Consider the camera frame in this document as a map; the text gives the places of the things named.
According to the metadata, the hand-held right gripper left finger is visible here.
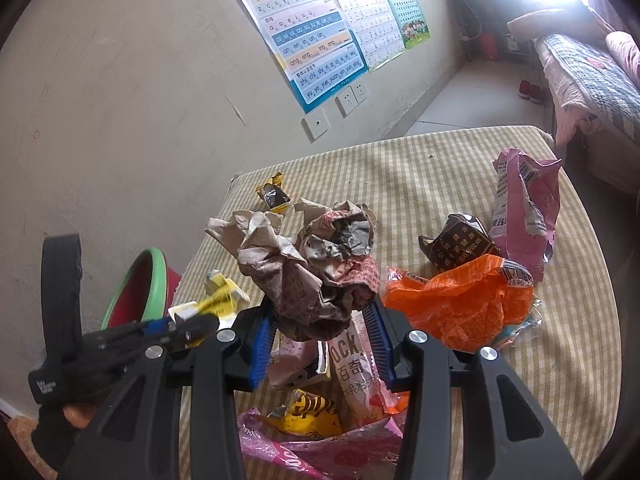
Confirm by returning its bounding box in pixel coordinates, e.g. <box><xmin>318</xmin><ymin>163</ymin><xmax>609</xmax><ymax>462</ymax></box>
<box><xmin>57</xmin><ymin>305</ymin><xmax>276</xmax><ymax>480</ymax></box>

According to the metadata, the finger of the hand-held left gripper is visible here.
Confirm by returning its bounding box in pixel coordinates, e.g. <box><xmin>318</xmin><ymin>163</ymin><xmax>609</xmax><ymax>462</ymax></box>
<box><xmin>125</xmin><ymin>311</ymin><xmax>222</xmax><ymax>350</ymax></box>

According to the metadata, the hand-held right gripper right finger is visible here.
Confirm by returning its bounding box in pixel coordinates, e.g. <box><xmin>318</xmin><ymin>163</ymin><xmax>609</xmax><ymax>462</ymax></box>
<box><xmin>362</xmin><ymin>297</ymin><xmax>583</xmax><ymax>480</ymax></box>

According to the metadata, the small pink wrapper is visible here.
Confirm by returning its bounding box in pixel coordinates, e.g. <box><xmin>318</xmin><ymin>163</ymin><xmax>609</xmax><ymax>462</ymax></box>
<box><xmin>267</xmin><ymin>337</ymin><xmax>331</xmax><ymax>391</ymax></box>

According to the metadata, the white pink snack packet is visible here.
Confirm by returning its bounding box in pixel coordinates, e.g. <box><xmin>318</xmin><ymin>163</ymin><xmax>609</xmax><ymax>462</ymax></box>
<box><xmin>327</xmin><ymin>310</ymin><xmax>401</xmax><ymax>416</ymax></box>

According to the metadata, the yellow wrapper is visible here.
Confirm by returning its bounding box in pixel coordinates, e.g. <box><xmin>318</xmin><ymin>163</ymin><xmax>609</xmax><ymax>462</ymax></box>
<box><xmin>167</xmin><ymin>270</ymin><xmax>251</xmax><ymax>333</ymax></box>

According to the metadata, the brown printed paper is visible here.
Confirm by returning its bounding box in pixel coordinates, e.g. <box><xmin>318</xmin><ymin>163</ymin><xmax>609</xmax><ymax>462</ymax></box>
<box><xmin>204</xmin><ymin>210</ymin><xmax>351</xmax><ymax>342</ymax></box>

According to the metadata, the red bin with green rim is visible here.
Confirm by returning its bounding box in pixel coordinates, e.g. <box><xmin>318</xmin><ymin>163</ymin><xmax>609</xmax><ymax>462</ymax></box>
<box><xmin>100</xmin><ymin>247</ymin><xmax>183</xmax><ymax>331</ymax></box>

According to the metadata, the red black printed paper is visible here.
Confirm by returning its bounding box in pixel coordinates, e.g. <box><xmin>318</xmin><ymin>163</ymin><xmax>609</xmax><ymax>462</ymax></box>
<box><xmin>295</xmin><ymin>199</ymin><xmax>382</xmax><ymax>311</ymax></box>

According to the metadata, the person's left forearm black sleeve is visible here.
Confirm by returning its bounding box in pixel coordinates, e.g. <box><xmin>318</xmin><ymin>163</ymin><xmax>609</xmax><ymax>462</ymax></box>
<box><xmin>32</xmin><ymin>402</ymin><xmax>88</xmax><ymax>472</ymax></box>

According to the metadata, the person's left hand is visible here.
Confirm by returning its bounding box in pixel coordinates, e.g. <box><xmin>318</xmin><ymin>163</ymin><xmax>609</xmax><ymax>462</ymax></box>
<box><xmin>62</xmin><ymin>402</ymin><xmax>101</xmax><ymax>431</ymax></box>

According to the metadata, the beige woven mat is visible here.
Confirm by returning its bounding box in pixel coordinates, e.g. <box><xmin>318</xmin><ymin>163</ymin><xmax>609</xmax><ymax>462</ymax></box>
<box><xmin>5</xmin><ymin>412</ymin><xmax>58</xmax><ymax>480</ymax></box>

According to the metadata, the yellow snack packet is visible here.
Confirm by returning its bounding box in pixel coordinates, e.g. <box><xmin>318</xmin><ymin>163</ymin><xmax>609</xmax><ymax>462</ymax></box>
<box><xmin>265</xmin><ymin>389</ymin><xmax>346</xmax><ymax>438</ymax></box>

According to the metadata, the orange plastic bag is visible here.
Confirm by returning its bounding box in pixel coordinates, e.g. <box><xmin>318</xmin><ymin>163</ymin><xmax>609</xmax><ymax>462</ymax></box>
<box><xmin>382</xmin><ymin>254</ymin><xmax>535</xmax><ymax>353</ymax></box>

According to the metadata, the pink glossy snack bag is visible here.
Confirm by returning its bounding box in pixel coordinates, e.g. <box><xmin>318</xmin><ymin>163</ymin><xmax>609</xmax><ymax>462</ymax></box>
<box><xmin>237</xmin><ymin>407</ymin><xmax>406</xmax><ymax>480</ymax></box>

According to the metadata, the dark brown cardboard box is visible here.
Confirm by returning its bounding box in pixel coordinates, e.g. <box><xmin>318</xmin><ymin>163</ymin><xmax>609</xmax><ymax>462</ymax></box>
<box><xmin>419</xmin><ymin>214</ymin><xmax>503</xmax><ymax>276</ymax></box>

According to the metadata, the teal snack packet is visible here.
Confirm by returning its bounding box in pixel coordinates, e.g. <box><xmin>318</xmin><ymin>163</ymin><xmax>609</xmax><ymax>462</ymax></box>
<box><xmin>492</xmin><ymin>305</ymin><xmax>543</xmax><ymax>351</ymax></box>

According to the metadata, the black gold candy wrapper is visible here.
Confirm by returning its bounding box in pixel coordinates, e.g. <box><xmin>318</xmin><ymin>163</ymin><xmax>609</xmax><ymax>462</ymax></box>
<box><xmin>254</xmin><ymin>172</ymin><xmax>293</xmax><ymax>212</ymax></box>

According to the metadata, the beige checked tablecloth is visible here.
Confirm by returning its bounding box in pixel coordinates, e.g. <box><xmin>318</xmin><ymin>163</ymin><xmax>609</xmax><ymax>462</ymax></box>
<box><xmin>172</xmin><ymin>125</ymin><xmax>623</xmax><ymax>480</ymax></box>

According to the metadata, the large pink plastic bag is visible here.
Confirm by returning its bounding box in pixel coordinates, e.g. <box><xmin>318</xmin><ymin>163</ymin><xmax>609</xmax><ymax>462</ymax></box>
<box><xmin>490</xmin><ymin>147</ymin><xmax>563</xmax><ymax>283</ymax></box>

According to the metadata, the white table chart poster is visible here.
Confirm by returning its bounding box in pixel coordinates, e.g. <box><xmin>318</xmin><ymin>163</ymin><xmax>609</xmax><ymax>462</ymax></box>
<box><xmin>315</xmin><ymin>0</ymin><xmax>407</xmax><ymax>73</ymax></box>

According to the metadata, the blue letter chart poster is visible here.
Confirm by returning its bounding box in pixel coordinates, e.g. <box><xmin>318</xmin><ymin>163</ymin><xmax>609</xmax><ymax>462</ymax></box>
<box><xmin>218</xmin><ymin>0</ymin><xmax>370</xmax><ymax>115</ymax></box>

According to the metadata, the bed with patchwork quilt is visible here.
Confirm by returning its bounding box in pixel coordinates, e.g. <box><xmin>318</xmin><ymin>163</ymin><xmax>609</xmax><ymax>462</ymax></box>
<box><xmin>507</xmin><ymin>7</ymin><xmax>640</xmax><ymax>181</ymax></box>

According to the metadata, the dark shelf unit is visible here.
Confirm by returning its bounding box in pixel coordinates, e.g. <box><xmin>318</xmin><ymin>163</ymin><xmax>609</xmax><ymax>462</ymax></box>
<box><xmin>445</xmin><ymin>0</ymin><xmax>531</xmax><ymax>63</ymax></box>

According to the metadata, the green bordered chart poster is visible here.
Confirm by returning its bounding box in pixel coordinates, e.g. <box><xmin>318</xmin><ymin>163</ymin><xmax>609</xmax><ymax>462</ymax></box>
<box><xmin>370</xmin><ymin>0</ymin><xmax>432</xmax><ymax>50</ymax></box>

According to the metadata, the pink pillow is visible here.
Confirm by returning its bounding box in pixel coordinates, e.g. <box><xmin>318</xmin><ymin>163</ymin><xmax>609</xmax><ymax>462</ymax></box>
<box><xmin>605</xmin><ymin>30</ymin><xmax>640</xmax><ymax>91</ymax></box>

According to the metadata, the white round wall socket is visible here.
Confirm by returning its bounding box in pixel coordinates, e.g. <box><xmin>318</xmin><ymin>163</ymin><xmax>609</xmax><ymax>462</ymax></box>
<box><xmin>301</xmin><ymin>109</ymin><xmax>331</xmax><ymax>142</ymax></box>

